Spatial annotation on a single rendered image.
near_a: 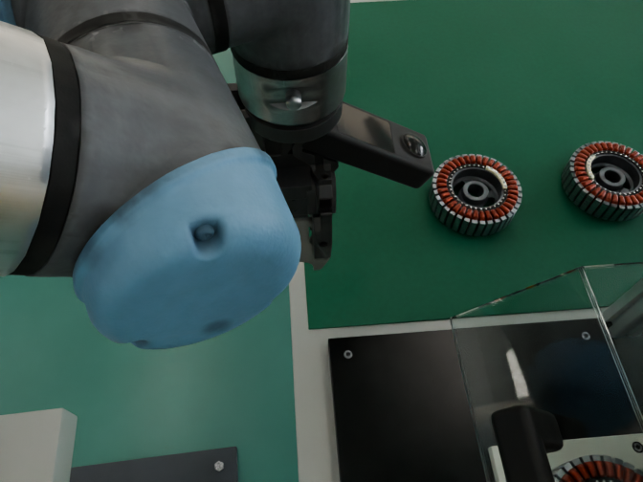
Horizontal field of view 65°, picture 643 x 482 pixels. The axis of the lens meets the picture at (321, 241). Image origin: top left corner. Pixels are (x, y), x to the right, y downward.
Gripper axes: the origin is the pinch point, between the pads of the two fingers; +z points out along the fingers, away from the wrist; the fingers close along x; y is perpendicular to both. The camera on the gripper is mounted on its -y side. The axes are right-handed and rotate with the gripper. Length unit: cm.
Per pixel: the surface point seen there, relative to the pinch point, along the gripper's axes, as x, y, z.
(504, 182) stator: -10.3, -24.0, 5.4
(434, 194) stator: -9.4, -15.0, 5.9
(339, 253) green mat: -3.7, -2.5, 9.2
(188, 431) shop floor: 0, 32, 84
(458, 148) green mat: -19.6, -21.1, 9.1
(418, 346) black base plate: 9.7, -9.7, 7.2
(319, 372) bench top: 11.0, 1.1, 9.4
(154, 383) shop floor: -13, 41, 84
